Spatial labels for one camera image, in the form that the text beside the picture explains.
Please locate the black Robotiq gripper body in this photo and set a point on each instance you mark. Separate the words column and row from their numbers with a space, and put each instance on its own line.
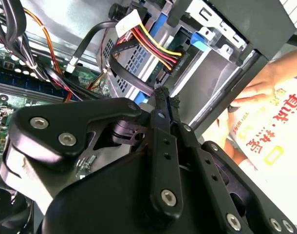
column 102, row 207

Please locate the person's bare hand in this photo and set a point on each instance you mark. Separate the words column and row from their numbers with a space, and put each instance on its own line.
column 258, row 90

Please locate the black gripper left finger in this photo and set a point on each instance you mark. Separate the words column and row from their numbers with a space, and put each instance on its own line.
column 53, row 122

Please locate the hard disk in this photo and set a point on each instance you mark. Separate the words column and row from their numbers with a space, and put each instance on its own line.
column 202, row 80

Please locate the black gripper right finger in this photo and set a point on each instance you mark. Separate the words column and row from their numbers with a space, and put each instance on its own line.
column 211, row 175

